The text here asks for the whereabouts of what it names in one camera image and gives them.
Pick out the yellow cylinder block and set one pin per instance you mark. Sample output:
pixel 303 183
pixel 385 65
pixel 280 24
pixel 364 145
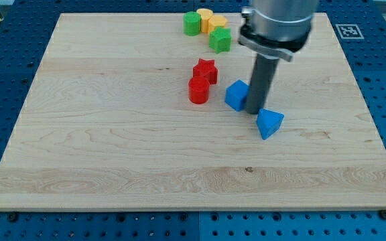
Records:
pixel 205 15

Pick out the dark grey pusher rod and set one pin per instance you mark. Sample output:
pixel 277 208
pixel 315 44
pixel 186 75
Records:
pixel 260 83

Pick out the red cylinder block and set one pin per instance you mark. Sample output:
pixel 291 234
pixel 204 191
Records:
pixel 198 90

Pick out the white fiducial marker tag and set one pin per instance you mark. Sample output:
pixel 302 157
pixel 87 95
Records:
pixel 349 31

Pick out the red star block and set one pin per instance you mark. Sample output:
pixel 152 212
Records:
pixel 207 69

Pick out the light wooden board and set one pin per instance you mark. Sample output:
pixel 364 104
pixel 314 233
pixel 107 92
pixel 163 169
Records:
pixel 107 126

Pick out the green star block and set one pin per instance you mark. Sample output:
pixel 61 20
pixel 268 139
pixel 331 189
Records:
pixel 220 40

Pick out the blue triangle block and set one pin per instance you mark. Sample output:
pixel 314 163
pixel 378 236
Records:
pixel 268 122

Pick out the yellow hexagon block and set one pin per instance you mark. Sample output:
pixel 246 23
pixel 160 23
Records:
pixel 216 21

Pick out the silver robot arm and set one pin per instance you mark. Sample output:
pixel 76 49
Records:
pixel 275 30

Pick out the green cylinder block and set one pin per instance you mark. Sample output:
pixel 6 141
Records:
pixel 191 23

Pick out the blue cube block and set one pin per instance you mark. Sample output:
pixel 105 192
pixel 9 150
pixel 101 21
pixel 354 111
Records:
pixel 236 95

